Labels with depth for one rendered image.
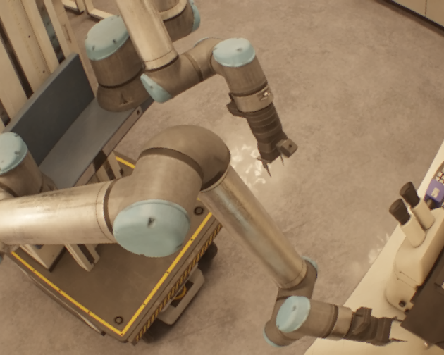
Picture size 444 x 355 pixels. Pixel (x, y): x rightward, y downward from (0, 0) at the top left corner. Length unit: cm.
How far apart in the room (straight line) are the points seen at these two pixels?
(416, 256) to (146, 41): 82
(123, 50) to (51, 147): 38
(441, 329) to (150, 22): 105
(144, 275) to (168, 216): 129
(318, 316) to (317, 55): 216
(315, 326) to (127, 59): 88
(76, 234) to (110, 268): 119
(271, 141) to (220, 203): 33
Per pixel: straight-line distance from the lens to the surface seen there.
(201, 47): 143
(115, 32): 162
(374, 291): 164
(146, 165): 99
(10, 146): 146
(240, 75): 133
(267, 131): 140
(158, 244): 98
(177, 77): 139
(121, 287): 223
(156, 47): 135
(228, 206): 115
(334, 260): 251
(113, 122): 173
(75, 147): 173
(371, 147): 284
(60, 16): 302
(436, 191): 158
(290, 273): 138
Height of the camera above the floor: 226
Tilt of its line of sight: 55 degrees down
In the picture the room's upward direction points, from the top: 16 degrees counter-clockwise
